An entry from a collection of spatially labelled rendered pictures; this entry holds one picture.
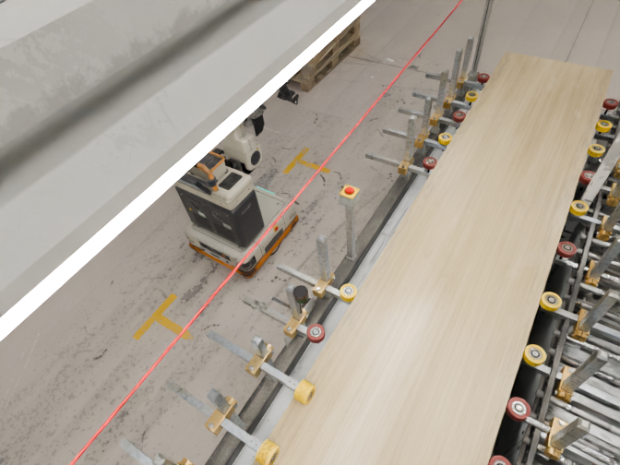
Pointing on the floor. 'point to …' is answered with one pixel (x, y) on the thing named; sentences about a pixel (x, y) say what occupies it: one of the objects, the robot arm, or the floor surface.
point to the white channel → (107, 57)
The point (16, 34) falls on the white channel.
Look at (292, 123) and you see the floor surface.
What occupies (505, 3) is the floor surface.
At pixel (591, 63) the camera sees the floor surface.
